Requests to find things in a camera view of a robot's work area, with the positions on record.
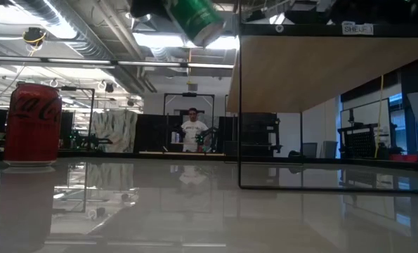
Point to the green Sprite can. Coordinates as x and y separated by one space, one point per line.
194 17

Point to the red Coca-Cola Zero can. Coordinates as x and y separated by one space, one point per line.
33 140

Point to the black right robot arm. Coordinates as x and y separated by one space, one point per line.
370 12

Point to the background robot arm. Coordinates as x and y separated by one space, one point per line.
205 135

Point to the white shelf label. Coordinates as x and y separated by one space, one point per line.
358 30

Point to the bright ceiling light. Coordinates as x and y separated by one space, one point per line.
159 40

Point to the long ceiling tube light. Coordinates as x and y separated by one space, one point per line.
152 63

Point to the leaf patterned cloth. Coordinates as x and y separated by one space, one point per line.
114 130

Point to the person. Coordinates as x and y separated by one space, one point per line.
192 135

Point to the black rack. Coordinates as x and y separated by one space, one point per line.
259 130

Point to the dark grey chair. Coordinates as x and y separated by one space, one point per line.
310 150

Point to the grey bin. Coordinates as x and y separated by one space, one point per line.
331 149

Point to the black pegboard cart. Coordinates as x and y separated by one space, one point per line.
359 144

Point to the red bin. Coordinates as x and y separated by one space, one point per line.
405 158

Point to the silver ventilation duct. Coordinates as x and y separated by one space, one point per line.
89 45

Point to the black station frame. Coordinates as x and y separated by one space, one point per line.
69 88
189 94

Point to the wooden shelf black frame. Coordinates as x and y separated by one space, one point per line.
300 70

